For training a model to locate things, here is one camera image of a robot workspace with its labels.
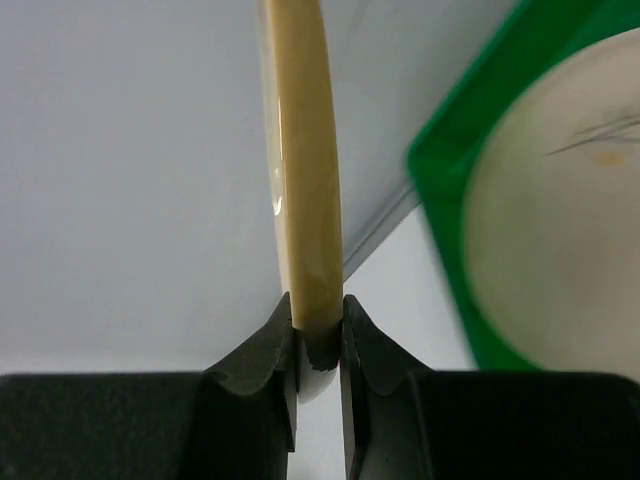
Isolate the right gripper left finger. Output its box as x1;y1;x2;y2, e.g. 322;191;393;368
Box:
1;298;297;479

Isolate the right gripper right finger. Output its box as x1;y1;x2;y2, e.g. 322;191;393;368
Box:
340;296;639;480

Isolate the green cream plate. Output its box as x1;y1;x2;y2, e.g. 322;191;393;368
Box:
462;30;639;379

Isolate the yellow cream plate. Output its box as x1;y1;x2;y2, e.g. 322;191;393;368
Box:
258;1;343;402

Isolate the green plastic bin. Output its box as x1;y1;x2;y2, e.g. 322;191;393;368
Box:
407;1;639;371

